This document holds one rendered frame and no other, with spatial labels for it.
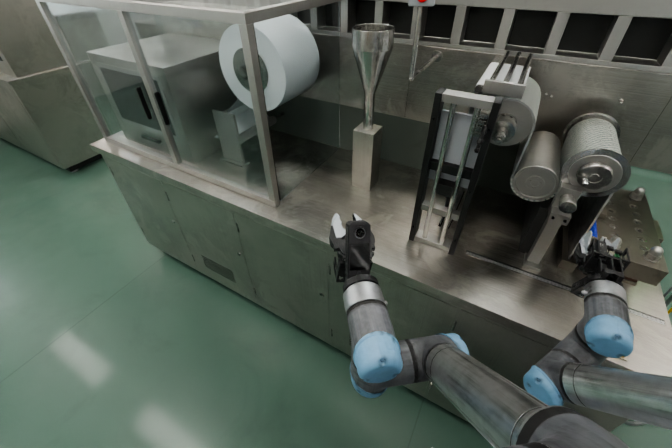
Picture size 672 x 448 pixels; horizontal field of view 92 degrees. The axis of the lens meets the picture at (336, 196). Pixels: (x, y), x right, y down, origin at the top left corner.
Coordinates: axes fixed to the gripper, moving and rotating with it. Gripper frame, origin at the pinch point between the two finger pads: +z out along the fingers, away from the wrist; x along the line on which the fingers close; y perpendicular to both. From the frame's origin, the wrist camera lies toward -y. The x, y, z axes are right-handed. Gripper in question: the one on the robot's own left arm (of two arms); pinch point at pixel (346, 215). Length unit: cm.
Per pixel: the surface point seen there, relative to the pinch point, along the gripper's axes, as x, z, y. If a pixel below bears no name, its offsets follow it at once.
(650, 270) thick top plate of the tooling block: 86, -11, 10
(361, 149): 17, 55, 12
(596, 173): 67, 4, -12
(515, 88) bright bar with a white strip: 44, 19, -27
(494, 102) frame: 35.1, 12.4, -25.4
